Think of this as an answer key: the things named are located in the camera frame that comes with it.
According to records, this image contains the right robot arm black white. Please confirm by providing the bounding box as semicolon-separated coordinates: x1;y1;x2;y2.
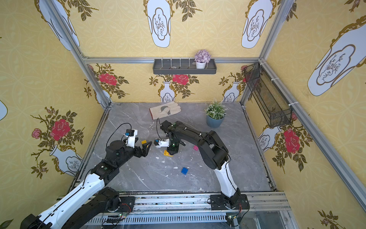
154;121;250;211

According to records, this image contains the green plant in blue pot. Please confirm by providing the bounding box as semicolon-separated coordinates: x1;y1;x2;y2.
205;101;227;128

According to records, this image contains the blue lego brick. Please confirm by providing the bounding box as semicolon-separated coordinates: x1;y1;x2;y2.
181;167;188;176

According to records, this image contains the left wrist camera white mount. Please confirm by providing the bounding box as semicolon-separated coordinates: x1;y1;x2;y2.
124;129;138;148

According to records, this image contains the black wire mesh basket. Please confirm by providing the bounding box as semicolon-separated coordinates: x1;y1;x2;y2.
244;63;293;128

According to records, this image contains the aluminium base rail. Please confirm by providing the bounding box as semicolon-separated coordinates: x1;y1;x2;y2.
84;191;299;229

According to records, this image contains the purple flower in white pot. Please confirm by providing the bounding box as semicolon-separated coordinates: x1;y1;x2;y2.
194;49;211;69

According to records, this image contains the aluminium frame post left rear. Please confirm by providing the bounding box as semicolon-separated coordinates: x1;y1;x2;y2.
35;1;112;110

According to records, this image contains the grey wall shelf tray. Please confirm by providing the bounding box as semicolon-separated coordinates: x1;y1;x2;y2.
152;58;217;75

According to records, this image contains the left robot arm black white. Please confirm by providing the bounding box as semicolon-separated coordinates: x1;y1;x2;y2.
20;140;152;229

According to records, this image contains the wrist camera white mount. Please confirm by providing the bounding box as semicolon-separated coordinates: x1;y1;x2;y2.
124;129;138;148
154;139;170;148

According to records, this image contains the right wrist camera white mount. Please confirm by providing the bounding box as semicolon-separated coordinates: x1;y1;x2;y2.
154;139;170;148

